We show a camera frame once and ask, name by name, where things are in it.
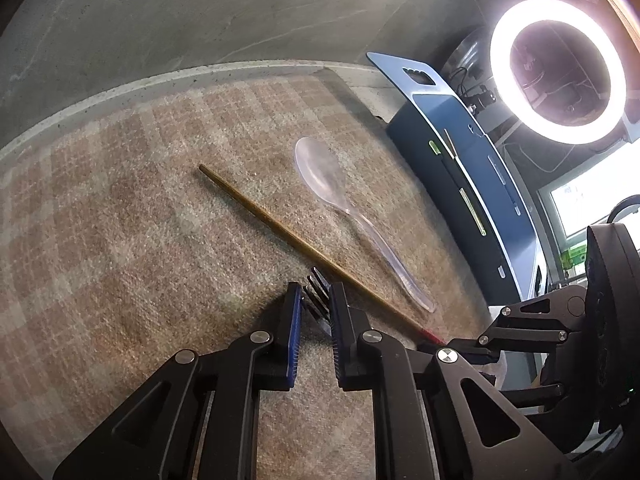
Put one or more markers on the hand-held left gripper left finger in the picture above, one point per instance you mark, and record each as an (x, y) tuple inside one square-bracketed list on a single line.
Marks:
[(295, 330)]

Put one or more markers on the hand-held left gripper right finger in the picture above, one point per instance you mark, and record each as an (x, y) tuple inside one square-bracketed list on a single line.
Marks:
[(339, 335)]

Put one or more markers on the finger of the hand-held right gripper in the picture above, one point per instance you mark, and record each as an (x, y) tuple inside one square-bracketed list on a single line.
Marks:
[(555, 396), (540, 317)]

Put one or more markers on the metal fork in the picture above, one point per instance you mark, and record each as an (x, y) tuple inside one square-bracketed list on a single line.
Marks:
[(317, 300)]

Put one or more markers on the blue plastic utensil basket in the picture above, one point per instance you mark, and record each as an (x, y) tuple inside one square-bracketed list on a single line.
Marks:
[(450, 125)]

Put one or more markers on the small green object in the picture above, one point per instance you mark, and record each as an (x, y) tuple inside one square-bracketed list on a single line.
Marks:
[(575, 256)]

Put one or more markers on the window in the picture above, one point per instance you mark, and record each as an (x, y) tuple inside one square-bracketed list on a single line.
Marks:
[(595, 200)]

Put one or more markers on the clear plastic spoon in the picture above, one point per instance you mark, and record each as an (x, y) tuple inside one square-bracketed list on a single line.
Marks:
[(317, 165)]

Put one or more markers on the plaid table mat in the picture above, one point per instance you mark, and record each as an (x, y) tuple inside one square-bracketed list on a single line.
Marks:
[(125, 260)]

